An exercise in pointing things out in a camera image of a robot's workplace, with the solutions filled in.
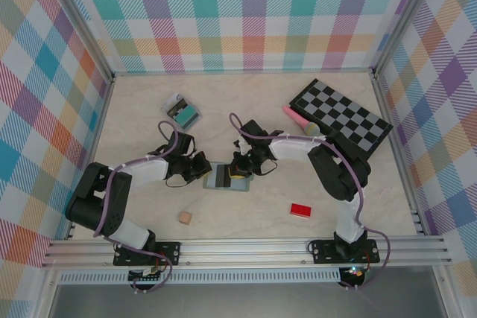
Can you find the black striped card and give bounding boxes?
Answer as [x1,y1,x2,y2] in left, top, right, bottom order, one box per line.
[217,164,233,188]

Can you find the grey-green card holder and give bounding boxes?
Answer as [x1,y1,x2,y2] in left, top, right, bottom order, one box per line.
[202,161,257,194]

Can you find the teal card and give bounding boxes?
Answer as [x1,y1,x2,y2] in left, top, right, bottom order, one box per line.
[174,107,197,128]

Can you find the clear plastic tray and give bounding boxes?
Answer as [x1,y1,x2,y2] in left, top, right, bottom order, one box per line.
[159,92,204,133]

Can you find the pink toy microphone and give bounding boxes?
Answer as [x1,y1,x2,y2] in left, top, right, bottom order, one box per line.
[282,104,322,137]

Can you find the red block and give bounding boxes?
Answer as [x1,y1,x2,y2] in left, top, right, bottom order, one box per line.
[290,203,313,219]

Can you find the black grey chessboard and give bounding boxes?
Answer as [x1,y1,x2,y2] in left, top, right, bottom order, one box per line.
[288,78,394,155]

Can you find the small circuit board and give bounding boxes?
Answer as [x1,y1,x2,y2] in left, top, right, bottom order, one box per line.
[341,265,367,280]
[128,267,165,282]

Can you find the aluminium mounting rail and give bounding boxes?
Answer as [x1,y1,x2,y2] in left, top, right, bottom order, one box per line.
[40,238,454,269]

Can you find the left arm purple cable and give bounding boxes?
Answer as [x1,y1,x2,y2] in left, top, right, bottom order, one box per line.
[95,120,183,293]

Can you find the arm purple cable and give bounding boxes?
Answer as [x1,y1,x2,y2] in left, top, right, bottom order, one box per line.
[229,112,392,291]
[95,120,183,293]

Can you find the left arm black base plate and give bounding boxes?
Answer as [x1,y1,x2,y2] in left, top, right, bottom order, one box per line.
[113,241,182,267]

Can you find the aluminium frame side rail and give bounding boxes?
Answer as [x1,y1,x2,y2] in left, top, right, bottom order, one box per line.
[66,77,116,241]
[371,74,426,236]

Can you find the slotted grey cable duct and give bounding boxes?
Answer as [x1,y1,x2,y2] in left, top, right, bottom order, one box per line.
[59,272,342,284]

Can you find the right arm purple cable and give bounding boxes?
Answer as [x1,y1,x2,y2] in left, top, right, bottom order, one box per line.
[229,112,392,291]

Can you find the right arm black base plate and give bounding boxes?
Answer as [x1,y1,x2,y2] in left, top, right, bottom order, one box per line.
[311,238,381,265]

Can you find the aluminium frame post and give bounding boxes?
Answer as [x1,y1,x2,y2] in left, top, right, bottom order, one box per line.
[43,0,116,83]
[370,0,439,79]

